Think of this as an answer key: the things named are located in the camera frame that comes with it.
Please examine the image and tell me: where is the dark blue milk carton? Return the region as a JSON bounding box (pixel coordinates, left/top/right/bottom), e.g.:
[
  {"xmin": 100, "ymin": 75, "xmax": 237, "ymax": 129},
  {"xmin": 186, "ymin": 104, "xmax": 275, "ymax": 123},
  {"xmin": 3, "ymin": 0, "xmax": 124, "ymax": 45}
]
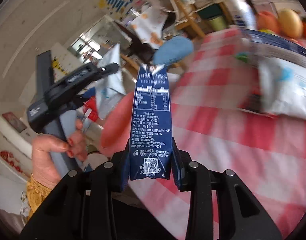
[{"xmin": 129, "ymin": 64, "xmax": 172, "ymax": 180}]

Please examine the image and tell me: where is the white magicday milk pouch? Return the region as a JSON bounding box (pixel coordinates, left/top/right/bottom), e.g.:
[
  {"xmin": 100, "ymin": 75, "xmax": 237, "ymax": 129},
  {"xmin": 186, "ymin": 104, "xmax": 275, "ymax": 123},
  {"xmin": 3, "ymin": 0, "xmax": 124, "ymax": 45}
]
[{"xmin": 96, "ymin": 43, "xmax": 126, "ymax": 120}]

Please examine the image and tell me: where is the person's left hand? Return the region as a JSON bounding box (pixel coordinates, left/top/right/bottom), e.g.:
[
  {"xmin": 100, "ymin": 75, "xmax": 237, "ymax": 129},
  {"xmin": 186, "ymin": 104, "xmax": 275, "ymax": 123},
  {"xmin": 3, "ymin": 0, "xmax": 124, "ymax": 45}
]
[{"xmin": 32, "ymin": 119, "xmax": 87, "ymax": 189}]

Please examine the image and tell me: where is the blue cushioned stool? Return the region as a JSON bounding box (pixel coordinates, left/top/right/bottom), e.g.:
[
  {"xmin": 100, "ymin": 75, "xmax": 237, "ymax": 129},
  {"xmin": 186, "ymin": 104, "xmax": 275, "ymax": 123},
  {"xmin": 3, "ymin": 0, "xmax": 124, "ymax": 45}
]
[{"xmin": 152, "ymin": 36, "xmax": 194, "ymax": 67}]

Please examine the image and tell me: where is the wooden chair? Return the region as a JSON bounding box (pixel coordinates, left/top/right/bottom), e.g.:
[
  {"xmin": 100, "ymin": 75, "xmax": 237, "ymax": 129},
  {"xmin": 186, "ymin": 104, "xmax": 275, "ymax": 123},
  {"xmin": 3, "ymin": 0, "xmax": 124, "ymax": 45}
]
[{"xmin": 170, "ymin": 0, "xmax": 205, "ymax": 38}]

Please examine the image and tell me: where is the red white checkered tablecloth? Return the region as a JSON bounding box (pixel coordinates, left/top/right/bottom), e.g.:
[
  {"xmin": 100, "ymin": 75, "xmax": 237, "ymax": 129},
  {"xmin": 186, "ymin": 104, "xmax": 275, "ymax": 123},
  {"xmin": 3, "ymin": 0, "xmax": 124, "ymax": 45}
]
[{"xmin": 100, "ymin": 27, "xmax": 306, "ymax": 240}]

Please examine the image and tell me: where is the green waste bin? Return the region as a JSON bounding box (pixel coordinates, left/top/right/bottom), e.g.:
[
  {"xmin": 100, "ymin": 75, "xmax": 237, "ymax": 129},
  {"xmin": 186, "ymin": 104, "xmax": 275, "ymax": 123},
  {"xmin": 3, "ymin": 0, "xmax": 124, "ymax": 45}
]
[{"xmin": 208, "ymin": 15, "xmax": 227, "ymax": 31}]

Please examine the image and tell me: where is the white plastic milk bottle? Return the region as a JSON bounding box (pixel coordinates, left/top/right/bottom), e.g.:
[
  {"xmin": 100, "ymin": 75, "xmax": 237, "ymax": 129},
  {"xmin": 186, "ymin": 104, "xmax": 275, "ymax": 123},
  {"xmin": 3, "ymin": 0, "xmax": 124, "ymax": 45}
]
[{"xmin": 231, "ymin": 0, "xmax": 257, "ymax": 30}]

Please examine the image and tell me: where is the red apple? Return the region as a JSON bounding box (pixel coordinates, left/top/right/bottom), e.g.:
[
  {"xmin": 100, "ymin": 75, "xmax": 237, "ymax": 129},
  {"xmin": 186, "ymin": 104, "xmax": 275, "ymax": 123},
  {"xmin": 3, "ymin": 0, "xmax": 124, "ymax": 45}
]
[{"xmin": 256, "ymin": 11, "xmax": 280, "ymax": 34}]

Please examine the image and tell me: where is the yellow pear left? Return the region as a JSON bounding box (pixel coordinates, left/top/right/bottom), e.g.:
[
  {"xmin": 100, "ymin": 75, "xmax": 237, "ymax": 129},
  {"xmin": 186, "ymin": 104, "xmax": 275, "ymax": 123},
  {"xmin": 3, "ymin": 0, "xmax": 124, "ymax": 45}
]
[{"xmin": 278, "ymin": 9, "xmax": 303, "ymax": 39}]

